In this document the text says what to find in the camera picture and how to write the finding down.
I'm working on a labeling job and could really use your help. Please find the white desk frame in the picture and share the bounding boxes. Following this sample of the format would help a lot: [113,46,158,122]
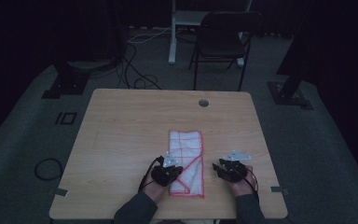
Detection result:
[168,0,254,68]

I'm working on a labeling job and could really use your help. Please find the black floor cables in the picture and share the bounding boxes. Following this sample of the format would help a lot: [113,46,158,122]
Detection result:
[117,42,163,91]

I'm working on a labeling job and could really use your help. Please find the right hand-held gripper cable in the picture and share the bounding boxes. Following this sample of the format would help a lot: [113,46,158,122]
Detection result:
[241,167,260,201]

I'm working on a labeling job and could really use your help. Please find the person's right hand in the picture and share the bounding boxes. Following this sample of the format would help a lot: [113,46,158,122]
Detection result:
[229,165,257,198]

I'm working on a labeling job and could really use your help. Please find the white floor cable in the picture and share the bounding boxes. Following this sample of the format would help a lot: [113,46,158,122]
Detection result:
[126,26,172,45]

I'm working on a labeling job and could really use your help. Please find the white towel with pink edging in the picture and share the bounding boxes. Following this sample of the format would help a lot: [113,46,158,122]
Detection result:
[168,130,205,199]

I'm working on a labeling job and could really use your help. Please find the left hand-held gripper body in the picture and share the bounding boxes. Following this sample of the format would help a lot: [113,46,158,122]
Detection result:
[150,151,181,188]

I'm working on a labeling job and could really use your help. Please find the person's left hand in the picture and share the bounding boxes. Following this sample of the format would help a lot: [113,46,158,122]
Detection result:
[143,174,170,203]

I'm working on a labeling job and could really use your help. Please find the hand-held gripper cable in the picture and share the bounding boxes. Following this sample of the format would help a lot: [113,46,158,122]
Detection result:
[137,155,166,192]
[241,167,260,201]

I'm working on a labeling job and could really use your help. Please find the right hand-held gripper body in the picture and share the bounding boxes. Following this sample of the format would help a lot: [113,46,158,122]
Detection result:
[222,149,253,184]

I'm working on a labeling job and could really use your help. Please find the black folding chair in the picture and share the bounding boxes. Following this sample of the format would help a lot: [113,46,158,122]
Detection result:
[188,11,264,92]

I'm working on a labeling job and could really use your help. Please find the left hand-held gripper cable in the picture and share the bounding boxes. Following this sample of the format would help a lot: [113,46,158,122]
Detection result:
[137,155,166,192]

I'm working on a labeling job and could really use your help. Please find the black metal stand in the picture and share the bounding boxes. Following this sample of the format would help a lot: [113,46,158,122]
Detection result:
[267,27,313,110]
[41,59,117,100]

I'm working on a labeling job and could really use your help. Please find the grey tape strip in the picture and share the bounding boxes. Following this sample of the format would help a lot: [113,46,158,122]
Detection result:
[269,185,291,196]
[53,188,70,198]

